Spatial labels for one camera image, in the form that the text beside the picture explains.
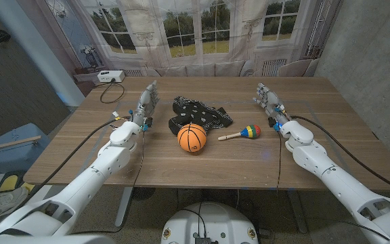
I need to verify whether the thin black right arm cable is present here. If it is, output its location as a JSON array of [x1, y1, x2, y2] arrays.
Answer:
[[275, 130, 283, 197]]

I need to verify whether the white power box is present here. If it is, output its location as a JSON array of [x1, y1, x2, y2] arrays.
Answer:
[[97, 70, 126, 83]]

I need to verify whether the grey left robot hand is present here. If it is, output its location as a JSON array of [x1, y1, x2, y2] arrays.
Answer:
[[129, 80, 160, 132]]

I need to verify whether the blue plastic container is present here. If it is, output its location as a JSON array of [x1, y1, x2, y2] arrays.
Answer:
[[0, 122, 51, 176]]

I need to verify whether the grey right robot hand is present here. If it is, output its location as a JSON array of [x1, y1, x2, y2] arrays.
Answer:
[[252, 83, 293, 133]]

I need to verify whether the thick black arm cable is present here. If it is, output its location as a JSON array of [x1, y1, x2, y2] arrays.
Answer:
[[289, 115, 390, 197], [15, 117, 131, 208]]

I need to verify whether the black power box cable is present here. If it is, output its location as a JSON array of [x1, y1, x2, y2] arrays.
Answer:
[[93, 80, 126, 104]]

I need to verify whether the black ribbed round object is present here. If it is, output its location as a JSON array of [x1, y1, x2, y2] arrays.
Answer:
[[132, 186, 157, 201]]

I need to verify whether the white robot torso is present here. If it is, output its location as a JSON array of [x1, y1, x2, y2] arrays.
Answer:
[[160, 201, 259, 244]]

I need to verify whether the grey table leg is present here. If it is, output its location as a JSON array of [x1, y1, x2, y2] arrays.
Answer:
[[286, 189, 308, 234], [114, 186, 134, 227]]

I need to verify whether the colourful striped wooden maraca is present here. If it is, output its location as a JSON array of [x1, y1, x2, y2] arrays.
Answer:
[[217, 124, 262, 142]]

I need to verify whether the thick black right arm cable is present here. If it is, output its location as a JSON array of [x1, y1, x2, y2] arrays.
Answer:
[[289, 115, 390, 197]]

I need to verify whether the black torso cable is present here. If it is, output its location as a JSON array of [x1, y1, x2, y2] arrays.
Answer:
[[180, 202, 207, 239]]

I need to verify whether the white sneaker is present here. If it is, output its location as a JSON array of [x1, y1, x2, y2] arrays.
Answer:
[[0, 186, 30, 225]]

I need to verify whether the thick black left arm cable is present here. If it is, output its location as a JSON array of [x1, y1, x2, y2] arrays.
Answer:
[[15, 117, 131, 208]]

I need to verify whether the printed window backdrop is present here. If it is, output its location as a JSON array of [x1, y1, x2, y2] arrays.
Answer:
[[44, 0, 343, 78]]

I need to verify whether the white column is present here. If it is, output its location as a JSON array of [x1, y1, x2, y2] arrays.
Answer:
[[0, 0, 86, 108]]

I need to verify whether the black paisley bandana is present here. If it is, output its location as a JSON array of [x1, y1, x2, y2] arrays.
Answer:
[[168, 96, 234, 137]]

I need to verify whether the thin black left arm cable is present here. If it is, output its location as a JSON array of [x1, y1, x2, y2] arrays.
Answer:
[[71, 130, 146, 235]]

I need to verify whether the orange mini basketball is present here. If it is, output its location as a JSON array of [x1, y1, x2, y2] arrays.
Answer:
[[177, 123, 208, 153]]

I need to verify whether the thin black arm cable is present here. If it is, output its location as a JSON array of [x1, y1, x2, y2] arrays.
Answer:
[[71, 130, 146, 235], [275, 130, 283, 197]]

